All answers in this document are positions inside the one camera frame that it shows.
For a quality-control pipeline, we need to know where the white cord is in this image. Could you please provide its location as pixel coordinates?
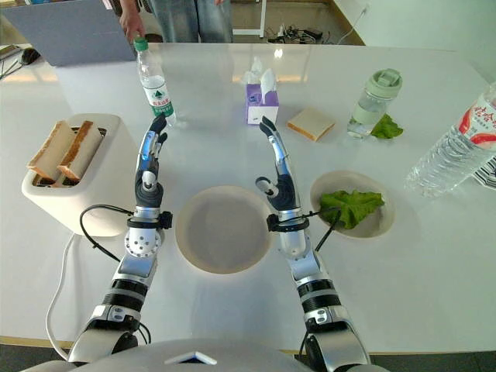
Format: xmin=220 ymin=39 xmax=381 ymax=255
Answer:
xmin=45 ymin=233 xmax=81 ymax=362

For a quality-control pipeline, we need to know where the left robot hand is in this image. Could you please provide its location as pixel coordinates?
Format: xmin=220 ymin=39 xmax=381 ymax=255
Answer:
xmin=133 ymin=115 xmax=169 ymax=214

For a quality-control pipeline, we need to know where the bread slice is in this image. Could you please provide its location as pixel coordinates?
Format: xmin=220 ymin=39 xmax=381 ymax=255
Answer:
xmin=26 ymin=119 xmax=81 ymax=181
xmin=287 ymin=107 xmax=337 ymax=143
xmin=57 ymin=120 xmax=105 ymax=181

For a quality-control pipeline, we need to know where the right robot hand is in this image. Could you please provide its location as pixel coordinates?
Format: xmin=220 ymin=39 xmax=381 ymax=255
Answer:
xmin=254 ymin=115 xmax=303 ymax=218

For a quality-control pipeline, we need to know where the green lettuce leaf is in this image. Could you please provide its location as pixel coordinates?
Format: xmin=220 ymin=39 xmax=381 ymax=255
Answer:
xmin=370 ymin=113 xmax=405 ymax=141
xmin=319 ymin=189 xmax=386 ymax=230

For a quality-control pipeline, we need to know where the white floor cable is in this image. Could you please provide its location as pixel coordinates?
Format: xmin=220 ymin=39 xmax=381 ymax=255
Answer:
xmin=337 ymin=2 xmax=370 ymax=46

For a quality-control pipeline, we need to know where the black floor cable bundle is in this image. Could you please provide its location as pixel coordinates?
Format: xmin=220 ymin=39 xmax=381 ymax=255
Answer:
xmin=266 ymin=23 xmax=326 ymax=44

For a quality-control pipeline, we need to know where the red label water bottle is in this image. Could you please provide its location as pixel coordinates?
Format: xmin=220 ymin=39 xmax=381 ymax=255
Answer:
xmin=404 ymin=80 xmax=496 ymax=199

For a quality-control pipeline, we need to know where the cream plate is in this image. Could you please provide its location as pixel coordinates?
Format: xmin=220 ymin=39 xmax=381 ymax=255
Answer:
xmin=308 ymin=170 xmax=398 ymax=239
xmin=174 ymin=184 xmax=274 ymax=276

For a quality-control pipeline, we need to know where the person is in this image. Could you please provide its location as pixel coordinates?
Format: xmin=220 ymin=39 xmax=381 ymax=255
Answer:
xmin=118 ymin=0 xmax=236 ymax=44

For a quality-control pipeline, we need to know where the robot body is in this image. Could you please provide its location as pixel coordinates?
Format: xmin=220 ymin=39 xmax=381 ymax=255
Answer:
xmin=83 ymin=337 xmax=313 ymax=372

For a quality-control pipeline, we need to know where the cream toaster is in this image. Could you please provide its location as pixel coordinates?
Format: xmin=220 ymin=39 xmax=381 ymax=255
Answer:
xmin=21 ymin=112 xmax=135 ymax=238

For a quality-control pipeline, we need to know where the green cap water bottle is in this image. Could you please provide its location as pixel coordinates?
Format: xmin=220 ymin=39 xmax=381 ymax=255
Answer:
xmin=133 ymin=36 xmax=177 ymax=128

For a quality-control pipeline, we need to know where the green lid clear tumbler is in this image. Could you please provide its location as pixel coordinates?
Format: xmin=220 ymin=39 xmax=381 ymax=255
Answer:
xmin=346 ymin=67 xmax=404 ymax=142

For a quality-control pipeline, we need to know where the purple tissue box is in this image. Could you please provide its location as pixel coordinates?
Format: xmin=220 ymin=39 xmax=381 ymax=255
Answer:
xmin=240 ymin=56 xmax=281 ymax=126

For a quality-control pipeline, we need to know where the grey flat board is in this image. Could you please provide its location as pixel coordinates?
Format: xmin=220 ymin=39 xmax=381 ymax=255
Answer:
xmin=1 ymin=4 xmax=140 ymax=68

